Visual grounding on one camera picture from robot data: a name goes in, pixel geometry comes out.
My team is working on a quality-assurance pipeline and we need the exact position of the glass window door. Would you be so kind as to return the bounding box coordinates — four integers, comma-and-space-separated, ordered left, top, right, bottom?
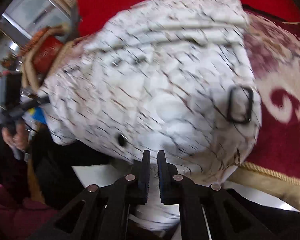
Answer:
0, 0, 70, 76

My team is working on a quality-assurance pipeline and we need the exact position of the white patterned garment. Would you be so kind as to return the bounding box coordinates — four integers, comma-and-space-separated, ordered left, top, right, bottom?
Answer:
37, 0, 261, 231

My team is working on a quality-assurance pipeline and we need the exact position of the person's left hand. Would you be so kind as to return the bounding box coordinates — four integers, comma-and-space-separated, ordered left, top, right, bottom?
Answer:
1, 122, 29, 151

